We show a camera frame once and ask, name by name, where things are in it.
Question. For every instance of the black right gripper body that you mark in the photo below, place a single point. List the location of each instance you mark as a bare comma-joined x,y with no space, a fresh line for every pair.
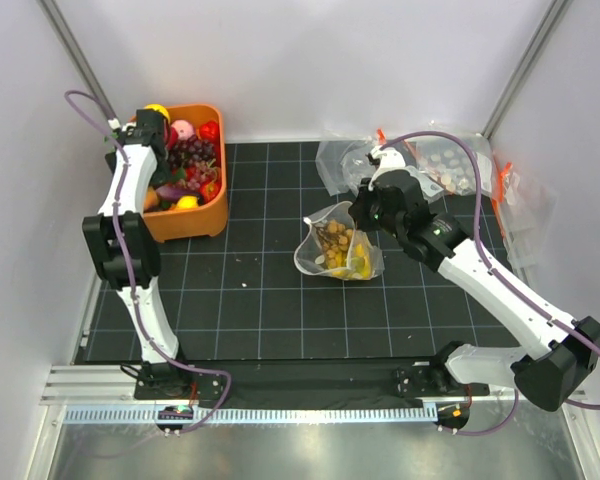
369,214

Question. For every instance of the orange red peach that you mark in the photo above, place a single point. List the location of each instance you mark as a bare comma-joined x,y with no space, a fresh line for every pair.
152,200

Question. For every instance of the brown longan cluster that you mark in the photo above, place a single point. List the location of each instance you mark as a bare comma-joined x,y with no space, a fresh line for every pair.
334,239

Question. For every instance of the yellow banana bunch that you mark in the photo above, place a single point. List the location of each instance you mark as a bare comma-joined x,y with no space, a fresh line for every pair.
355,264

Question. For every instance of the clear polka dot zip bag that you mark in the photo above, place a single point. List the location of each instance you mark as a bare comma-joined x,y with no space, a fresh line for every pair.
308,257

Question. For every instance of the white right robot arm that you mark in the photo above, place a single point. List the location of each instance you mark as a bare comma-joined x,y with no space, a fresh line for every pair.
555,352

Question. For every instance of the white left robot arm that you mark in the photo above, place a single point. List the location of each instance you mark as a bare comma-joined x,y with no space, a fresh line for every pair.
126,256

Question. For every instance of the dotted zip bag rear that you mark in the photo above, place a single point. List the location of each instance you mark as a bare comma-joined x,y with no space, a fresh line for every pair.
446,163

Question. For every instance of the crumpled clear zip bag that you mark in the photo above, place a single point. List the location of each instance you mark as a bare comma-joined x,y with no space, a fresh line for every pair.
342,163

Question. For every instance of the yellow orange top fruit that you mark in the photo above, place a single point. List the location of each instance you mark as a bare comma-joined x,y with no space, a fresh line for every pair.
160,109

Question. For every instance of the pink peach toy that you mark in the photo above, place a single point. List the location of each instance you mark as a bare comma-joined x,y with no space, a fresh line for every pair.
184,129

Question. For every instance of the purple grape bunch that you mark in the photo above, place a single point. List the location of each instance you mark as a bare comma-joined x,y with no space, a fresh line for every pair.
187,153

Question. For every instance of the red bell pepper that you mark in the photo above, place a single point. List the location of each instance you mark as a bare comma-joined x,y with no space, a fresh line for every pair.
209,131

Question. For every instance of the purple eggplant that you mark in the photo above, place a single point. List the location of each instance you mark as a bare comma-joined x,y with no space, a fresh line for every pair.
173,194

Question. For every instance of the yellow lemon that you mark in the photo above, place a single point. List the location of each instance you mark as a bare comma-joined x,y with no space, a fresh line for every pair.
187,202

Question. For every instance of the orange plastic fruit basket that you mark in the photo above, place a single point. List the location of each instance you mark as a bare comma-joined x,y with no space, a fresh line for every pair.
195,210

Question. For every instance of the clear bags stack right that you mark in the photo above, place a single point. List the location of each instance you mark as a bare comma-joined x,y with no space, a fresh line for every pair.
524,208

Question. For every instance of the black grid cutting mat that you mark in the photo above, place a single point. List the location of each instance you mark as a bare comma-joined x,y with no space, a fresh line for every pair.
238,295

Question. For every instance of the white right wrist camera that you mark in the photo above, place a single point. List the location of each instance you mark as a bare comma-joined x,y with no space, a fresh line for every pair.
385,160

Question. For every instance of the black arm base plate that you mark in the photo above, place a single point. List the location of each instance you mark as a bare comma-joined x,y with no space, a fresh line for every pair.
305,384

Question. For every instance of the slotted cable duct rail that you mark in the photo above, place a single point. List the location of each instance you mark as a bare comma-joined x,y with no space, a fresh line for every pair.
163,414

